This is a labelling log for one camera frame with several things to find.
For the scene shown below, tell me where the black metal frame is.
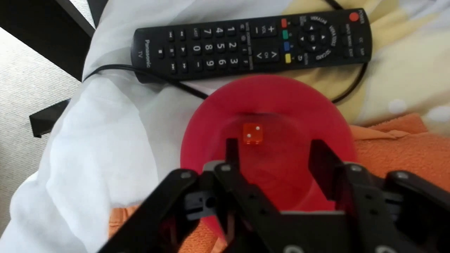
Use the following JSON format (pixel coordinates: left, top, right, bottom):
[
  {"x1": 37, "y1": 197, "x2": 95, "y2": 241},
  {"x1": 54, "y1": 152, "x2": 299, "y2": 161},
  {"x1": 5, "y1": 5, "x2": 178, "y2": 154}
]
[{"x1": 0, "y1": 0, "x2": 110, "y2": 139}]

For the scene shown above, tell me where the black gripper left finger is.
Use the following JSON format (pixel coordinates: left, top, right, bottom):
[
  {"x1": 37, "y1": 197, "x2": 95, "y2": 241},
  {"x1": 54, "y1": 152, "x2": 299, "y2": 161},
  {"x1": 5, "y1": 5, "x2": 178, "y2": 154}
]
[{"x1": 100, "y1": 138, "x2": 283, "y2": 253}]

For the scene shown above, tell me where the pink plastic bowl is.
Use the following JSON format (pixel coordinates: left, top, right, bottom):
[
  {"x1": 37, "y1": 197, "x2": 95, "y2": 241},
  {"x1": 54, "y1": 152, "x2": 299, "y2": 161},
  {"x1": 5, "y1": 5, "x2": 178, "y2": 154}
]
[{"x1": 181, "y1": 75, "x2": 358, "y2": 236}]

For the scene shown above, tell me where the black tv remote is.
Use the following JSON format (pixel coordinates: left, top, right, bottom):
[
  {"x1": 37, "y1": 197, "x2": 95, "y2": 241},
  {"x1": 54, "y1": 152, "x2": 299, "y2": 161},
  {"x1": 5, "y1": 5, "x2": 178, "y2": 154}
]
[{"x1": 131, "y1": 7, "x2": 375, "y2": 85}]

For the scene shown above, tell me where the orange cloth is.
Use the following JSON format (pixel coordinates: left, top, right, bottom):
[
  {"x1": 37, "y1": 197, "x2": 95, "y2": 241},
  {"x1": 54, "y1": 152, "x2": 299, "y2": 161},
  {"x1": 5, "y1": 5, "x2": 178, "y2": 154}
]
[{"x1": 107, "y1": 111, "x2": 450, "y2": 253}]

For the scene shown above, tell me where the thin black cable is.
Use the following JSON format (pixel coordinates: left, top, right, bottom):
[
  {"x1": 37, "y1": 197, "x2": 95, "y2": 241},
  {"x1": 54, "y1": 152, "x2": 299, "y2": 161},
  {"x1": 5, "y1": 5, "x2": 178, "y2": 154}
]
[{"x1": 82, "y1": 0, "x2": 372, "y2": 104}]

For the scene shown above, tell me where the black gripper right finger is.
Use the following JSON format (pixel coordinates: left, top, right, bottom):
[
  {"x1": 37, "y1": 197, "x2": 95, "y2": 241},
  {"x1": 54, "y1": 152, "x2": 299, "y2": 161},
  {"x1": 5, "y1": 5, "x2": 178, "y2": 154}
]
[{"x1": 311, "y1": 138, "x2": 450, "y2": 253}]

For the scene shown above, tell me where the small pink die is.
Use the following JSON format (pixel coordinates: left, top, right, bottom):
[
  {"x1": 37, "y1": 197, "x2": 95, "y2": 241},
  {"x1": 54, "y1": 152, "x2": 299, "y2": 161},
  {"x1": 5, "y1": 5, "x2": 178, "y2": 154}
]
[{"x1": 241, "y1": 123, "x2": 265, "y2": 147}]

